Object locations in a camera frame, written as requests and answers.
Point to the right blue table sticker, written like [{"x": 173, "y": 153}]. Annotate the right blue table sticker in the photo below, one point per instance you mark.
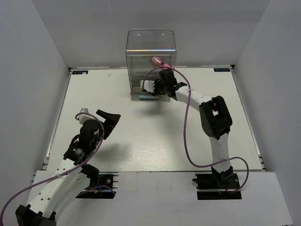
[{"x": 221, "y": 69}]

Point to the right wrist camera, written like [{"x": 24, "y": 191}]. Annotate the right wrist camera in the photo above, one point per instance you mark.
[{"x": 147, "y": 86}]

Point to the left blue table sticker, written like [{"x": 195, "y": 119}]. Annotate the left blue table sticker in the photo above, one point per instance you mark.
[{"x": 79, "y": 72}]

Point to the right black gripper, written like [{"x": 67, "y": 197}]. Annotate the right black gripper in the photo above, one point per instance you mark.
[{"x": 155, "y": 92}]

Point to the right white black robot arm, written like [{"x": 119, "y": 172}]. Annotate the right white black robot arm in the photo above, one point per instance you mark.
[{"x": 214, "y": 116}]

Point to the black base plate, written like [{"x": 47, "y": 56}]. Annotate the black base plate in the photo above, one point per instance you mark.
[
  {"x": 209, "y": 188},
  {"x": 104, "y": 187}
]

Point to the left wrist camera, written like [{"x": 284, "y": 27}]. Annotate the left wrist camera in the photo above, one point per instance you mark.
[{"x": 82, "y": 117}]

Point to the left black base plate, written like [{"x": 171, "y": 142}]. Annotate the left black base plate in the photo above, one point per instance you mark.
[{"x": 104, "y": 187}]

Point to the blue table sticker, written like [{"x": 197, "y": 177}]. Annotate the blue table sticker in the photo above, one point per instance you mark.
[
  {"x": 221, "y": 69},
  {"x": 79, "y": 72}
]

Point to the clear plastic drawer organizer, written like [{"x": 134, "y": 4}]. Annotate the clear plastic drawer organizer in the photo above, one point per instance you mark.
[{"x": 142, "y": 45}]

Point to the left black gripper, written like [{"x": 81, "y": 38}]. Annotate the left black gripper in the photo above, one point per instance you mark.
[{"x": 112, "y": 120}]

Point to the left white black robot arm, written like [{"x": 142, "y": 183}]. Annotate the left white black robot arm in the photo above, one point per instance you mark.
[{"x": 74, "y": 176}]

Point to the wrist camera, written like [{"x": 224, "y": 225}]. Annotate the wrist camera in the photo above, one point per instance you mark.
[
  {"x": 147, "y": 86},
  {"x": 82, "y": 117}
]

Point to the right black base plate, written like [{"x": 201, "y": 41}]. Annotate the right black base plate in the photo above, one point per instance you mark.
[{"x": 209, "y": 188}]

